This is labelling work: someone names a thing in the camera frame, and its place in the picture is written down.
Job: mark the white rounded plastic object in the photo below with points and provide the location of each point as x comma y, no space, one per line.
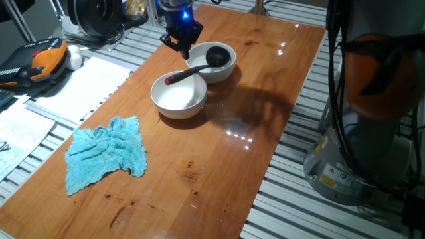
74,58

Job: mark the glossy wooden board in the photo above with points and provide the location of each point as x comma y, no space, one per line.
199,166

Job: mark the grey slanted frame strut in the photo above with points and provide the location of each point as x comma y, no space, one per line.
20,22

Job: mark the black computer keyboard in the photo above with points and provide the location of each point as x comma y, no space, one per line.
5,98

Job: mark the aluminium frame post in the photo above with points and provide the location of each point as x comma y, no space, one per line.
259,8

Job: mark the thin chrome rod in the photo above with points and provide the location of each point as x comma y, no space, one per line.
56,10

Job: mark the black ladle with red band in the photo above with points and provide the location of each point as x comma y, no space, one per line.
217,56

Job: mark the thin framed eyeglasses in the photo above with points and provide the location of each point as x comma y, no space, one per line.
4,147

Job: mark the white ceramic bowl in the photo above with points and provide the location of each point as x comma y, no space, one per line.
179,106
222,74

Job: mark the orange black teach pendant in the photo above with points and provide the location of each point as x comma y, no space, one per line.
50,59

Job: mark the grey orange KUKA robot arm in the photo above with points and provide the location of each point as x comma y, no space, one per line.
365,149

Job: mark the printed white paper sheet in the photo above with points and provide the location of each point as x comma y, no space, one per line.
23,132

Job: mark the turquoise terry towel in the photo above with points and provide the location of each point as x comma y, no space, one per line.
99,152

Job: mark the golden foil packet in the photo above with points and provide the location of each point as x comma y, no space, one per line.
135,9

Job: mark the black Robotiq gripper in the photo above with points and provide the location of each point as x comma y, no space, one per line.
179,20

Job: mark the black filament spool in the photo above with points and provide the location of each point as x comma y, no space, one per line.
96,16

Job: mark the blank white paper sheet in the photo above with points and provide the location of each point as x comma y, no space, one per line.
83,89

